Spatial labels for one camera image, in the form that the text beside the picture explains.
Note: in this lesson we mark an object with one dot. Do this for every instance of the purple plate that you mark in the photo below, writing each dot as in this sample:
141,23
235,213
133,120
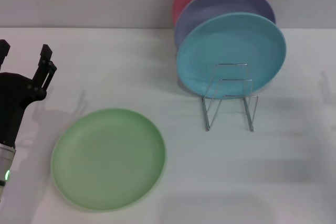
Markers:
210,6

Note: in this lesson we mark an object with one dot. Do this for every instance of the teal plate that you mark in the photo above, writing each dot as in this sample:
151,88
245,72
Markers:
225,43

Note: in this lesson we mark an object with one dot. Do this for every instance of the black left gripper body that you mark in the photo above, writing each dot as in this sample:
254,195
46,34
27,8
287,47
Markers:
13,95

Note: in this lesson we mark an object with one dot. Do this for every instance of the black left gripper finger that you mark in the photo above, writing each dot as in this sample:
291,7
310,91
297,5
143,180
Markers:
44,69
3,51

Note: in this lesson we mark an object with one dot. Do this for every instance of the green plate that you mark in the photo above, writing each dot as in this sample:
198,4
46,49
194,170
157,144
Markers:
107,161

